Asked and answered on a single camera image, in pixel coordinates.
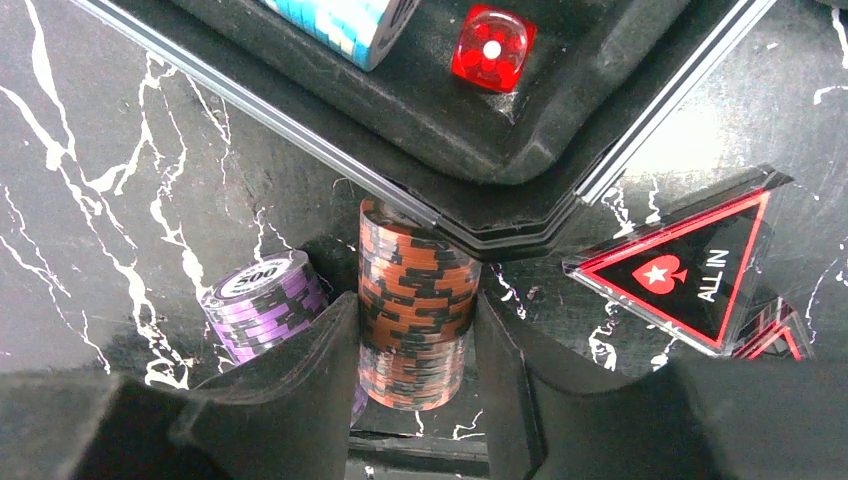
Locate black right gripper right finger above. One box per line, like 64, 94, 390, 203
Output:
474, 292, 847, 479

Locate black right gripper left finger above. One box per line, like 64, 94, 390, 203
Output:
169, 291, 359, 479

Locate purple poker chip stack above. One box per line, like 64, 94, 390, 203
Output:
199, 249, 370, 425

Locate brown black chip stack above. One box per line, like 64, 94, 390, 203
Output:
358, 198, 482, 411

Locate black foam-lined poker case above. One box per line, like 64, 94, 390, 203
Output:
82, 1, 771, 261

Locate lower all-in triangle button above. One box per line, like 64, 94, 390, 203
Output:
731, 297, 815, 361

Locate all-in triangle button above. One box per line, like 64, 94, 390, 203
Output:
563, 165, 794, 357
731, 297, 815, 361

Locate upper all-in triangle button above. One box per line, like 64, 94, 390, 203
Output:
563, 165, 794, 357

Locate light blue chip stack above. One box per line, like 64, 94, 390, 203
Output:
263, 0, 420, 72

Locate red die in case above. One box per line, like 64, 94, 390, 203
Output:
451, 4, 537, 93

